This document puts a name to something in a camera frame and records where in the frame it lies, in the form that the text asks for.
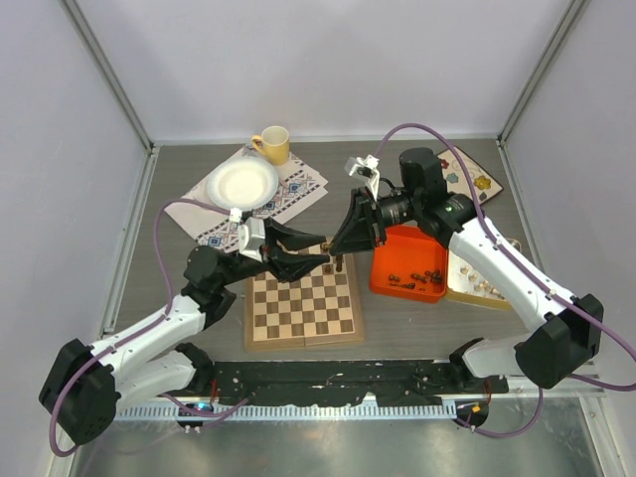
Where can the floral square plate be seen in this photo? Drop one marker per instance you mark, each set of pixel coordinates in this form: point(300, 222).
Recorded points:
point(486, 187)

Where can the orange plastic tray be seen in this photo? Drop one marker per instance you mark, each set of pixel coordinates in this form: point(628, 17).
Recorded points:
point(408, 250)

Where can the yellow mug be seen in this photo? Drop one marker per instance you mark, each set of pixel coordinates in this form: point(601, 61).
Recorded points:
point(273, 143)

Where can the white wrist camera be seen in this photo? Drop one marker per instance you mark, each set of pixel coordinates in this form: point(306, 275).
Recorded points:
point(251, 233)
point(365, 169)

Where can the gold tray of light pieces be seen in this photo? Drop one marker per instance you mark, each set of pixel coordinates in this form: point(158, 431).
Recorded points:
point(465, 284)

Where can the wooden chess board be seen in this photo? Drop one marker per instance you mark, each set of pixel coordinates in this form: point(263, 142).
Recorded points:
point(317, 310)

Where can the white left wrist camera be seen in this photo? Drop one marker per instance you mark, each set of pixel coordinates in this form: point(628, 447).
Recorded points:
point(251, 233)

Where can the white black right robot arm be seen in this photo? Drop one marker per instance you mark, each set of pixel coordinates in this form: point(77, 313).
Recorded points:
point(563, 328)

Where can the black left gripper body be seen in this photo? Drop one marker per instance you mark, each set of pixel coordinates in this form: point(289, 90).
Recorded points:
point(268, 249)

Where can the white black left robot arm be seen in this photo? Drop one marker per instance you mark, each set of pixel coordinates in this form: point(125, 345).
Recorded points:
point(204, 301)

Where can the white paper bowl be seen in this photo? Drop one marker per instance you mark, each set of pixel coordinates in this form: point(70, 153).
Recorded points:
point(244, 183)

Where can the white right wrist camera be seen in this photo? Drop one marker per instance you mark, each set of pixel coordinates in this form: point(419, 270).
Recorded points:
point(365, 169)

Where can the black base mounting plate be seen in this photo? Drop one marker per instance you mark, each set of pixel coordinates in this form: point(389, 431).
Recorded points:
point(338, 383)

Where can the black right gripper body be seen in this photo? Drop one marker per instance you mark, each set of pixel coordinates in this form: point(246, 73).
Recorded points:
point(389, 211)

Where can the aluminium frame rail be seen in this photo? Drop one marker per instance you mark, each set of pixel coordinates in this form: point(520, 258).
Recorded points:
point(84, 394)

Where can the dark chess piece cluster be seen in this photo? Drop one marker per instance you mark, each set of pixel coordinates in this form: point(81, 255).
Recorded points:
point(417, 280)

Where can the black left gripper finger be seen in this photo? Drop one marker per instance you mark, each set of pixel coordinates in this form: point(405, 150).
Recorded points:
point(290, 267)
point(293, 239)

